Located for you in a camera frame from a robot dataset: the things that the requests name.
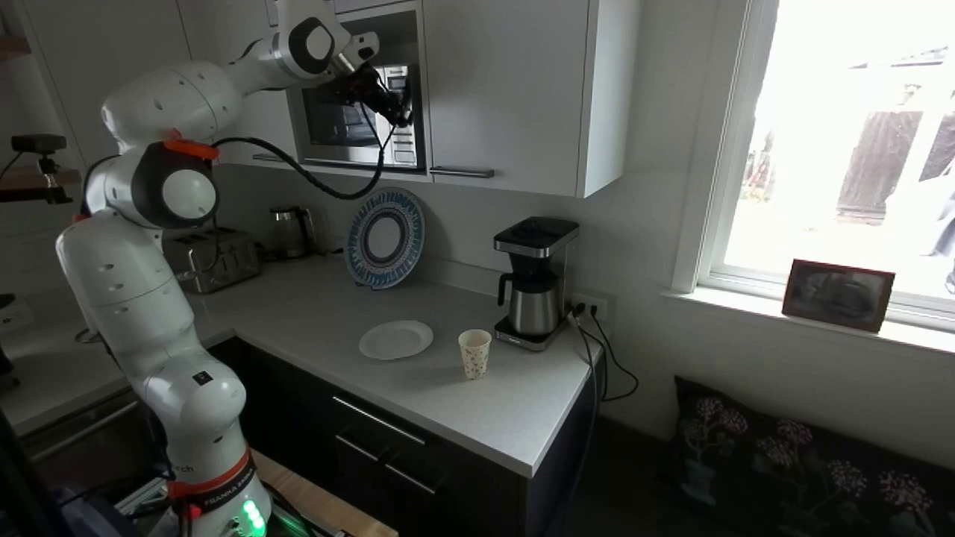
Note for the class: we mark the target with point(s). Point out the dark floral cushion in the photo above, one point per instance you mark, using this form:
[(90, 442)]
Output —
[(846, 487), (712, 442)]

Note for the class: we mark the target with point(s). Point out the blue patterned decorative plate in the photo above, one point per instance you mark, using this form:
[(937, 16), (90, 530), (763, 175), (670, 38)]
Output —
[(385, 241)]

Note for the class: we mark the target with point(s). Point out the white cabinet frame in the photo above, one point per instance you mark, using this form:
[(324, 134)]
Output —
[(610, 90)]

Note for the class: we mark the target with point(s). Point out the dark lower cabinet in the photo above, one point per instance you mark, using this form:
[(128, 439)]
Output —
[(299, 420)]

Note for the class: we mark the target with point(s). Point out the narrow white cabinet door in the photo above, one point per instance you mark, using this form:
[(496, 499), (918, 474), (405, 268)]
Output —
[(502, 90)]

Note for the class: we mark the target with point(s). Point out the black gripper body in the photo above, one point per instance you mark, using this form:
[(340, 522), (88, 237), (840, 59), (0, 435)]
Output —
[(358, 89)]

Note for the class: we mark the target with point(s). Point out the wall outlet beside coffee maker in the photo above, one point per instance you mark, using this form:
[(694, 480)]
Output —
[(596, 305)]

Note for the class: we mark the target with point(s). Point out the white framed window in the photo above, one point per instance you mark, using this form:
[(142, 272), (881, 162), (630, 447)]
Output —
[(855, 150)]

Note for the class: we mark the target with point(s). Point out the plain white plate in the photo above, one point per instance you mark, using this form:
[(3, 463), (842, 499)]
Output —
[(396, 341)]

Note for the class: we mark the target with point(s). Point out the stainless steel microwave body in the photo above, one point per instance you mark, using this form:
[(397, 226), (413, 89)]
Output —
[(408, 146)]

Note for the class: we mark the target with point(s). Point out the black steel coffee maker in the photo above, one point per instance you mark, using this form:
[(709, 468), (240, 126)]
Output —
[(531, 299)]

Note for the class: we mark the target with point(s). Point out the white paper cup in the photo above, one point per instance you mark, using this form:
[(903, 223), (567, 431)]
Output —
[(475, 357)]

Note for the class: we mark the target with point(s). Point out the black camera on tripod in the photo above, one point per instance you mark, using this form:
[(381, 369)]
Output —
[(36, 146)]

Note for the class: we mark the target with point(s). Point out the wooden board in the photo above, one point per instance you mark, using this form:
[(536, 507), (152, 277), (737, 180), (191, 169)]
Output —
[(330, 508)]

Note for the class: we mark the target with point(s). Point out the stainless microwave door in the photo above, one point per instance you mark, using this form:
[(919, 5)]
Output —
[(343, 125)]

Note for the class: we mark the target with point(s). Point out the dark picture frame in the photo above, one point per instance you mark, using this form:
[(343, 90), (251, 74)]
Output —
[(837, 298)]

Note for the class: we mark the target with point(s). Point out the silver toaster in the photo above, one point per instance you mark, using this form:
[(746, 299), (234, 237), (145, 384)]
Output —
[(211, 260)]

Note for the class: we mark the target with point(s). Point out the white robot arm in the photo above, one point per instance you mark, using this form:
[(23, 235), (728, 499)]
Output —
[(151, 289)]

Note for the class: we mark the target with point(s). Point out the black framed countertop device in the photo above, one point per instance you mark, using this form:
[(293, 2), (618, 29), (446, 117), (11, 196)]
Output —
[(290, 241)]

